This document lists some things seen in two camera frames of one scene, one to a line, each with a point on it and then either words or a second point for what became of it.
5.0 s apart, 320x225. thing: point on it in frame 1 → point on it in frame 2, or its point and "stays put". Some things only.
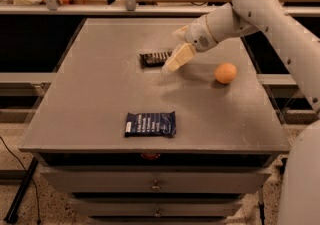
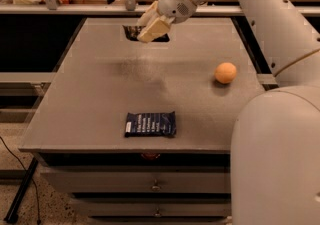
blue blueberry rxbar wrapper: (150, 124) stays put
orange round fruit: (225, 73) stays put
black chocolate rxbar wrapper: (154, 59) → (133, 32)
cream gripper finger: (179, 57) → (160, 26)
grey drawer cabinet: (133, 144) stays put
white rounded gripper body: (197, 36) → (174, 4)
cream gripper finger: (180, 33) → (149, 16)
